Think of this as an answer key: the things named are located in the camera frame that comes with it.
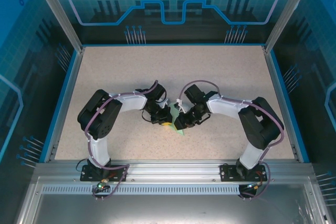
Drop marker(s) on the light green paper sheet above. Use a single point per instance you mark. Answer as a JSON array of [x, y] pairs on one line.
[[173, 112]]

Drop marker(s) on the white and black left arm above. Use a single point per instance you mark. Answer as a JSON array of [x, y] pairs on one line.
[[99, 119]]

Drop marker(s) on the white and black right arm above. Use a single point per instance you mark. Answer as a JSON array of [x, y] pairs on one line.
[[262, 127]]

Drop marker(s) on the grey metal lower shelf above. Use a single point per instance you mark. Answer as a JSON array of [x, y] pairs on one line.
[[168, 208]]

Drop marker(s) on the blue edge strip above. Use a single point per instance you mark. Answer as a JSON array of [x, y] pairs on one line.
[[288, 103], [60, 103]]

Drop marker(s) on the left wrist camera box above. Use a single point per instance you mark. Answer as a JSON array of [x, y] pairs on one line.
[[166, 104]]

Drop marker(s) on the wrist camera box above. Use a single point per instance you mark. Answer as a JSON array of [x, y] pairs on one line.
[[166, 104], [180, 103]]

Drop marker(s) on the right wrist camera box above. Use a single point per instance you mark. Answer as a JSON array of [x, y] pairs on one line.
[[180, 103]]

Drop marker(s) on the aluminium mounting rail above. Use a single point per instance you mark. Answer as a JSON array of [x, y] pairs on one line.
[[173, 169]]

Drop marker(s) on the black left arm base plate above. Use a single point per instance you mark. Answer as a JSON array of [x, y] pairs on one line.
[[118, 175]]

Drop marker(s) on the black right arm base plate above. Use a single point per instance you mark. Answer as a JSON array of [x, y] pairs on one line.
[[227, 172]]

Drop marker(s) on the aluminium side rail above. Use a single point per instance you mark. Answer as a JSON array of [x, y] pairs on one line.
[[280, 103], [66, 103]]

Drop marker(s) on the aluminium frame post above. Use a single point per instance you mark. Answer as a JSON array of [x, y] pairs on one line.
[[56, 11], [288, 11]]

